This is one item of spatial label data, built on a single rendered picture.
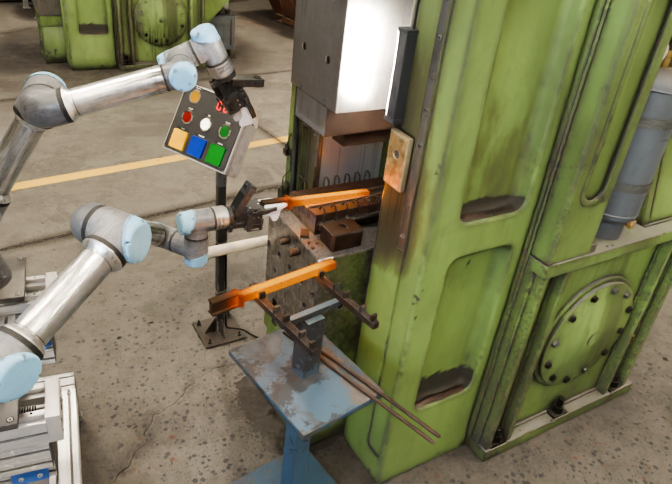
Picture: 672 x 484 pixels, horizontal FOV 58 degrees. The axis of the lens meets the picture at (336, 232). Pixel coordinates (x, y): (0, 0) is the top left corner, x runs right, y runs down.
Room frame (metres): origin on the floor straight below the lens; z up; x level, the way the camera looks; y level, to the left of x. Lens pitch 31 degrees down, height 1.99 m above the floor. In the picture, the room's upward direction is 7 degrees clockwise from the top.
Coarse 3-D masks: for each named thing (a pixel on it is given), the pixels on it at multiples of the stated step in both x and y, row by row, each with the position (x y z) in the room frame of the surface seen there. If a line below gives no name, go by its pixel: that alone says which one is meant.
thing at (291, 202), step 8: (336, 192) 1.91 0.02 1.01; (344, 192) 1.92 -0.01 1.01; (352, 192) 1.93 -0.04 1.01; (360, 192) 1.95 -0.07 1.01; (368, 192) 1.96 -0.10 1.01; (264, 200) 1.76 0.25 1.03; (272, 200) 1.77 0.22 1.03; (280, 200) 1.78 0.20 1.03; (288, 200) 1.79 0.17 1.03; (296, 200) 1.80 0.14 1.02; (304, 200) 1.82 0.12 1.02; (312, 200) 1.84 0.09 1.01; (320, 200) 1.85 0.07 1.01; (328, 200) 1.87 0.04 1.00; (288, 208) 1.78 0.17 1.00
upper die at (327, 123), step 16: (304, 96) 1.89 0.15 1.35; (304, 112) 1.89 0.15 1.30; (320, 112) 1.80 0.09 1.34; (352, 112) 1.83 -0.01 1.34; (368, 112) 1.86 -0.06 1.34; (384, 112) 1.89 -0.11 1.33; (320, 128) 1.80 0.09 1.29; (336, 128) 1.80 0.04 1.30; (352, 128) 1.83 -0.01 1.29; (368, 128) 1.86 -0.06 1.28; (384, 128) 1.90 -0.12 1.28
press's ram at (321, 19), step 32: (320, 0) 1.85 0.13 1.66; (352, 0) 1.74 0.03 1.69; (384, 0) 1.80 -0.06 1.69; (320, 32) 1.84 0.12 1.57; (352, 32) 1.75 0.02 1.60; (384, 32) 1.81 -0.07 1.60; (320, 64) 1.83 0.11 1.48; (352, 64) 1.75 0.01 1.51; (384, 64) 1.82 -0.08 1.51; (320, 96) 1.81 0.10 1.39; (352, 96) 1.76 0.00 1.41; (384, 96) 1.83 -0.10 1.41
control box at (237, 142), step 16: (208, 96) 2.27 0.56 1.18; (176, 112) 2.29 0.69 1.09; (192, 112) 2.26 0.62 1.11; (208, 112) 2.23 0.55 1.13; (256, 112) 2.20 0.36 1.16; (192, 128) 2.22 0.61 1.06; (208, 128) 2.19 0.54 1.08; (240, 128) 2.14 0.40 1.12; (208, 144) 2.15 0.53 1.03; (224, 144) 2.13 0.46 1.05; (240, 144) 2.13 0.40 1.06; (192, 160) 2.15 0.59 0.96; (224, 160) 2.09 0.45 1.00; (240, 160) 2.13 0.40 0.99
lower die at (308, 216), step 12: (360, 180) 2.11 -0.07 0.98; (372, 180) 2.12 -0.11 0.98; (300, 192) 1.95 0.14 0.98; (312, 192) 1.94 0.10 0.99; (324, 192) 1.95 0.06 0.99; (312, 204) 1.83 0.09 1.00; (324, 204) 1.85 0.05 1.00; (336, 204) 1.87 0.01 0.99; (348, 204) 1.88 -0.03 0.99; (360, 204) 1.89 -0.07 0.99; (372, 204) 1.90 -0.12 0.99; (300, 216) 1.86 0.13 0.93; (312, 216) 1.79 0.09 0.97; (348, 216) 1.85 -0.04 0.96; (312, 228) 1.79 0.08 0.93
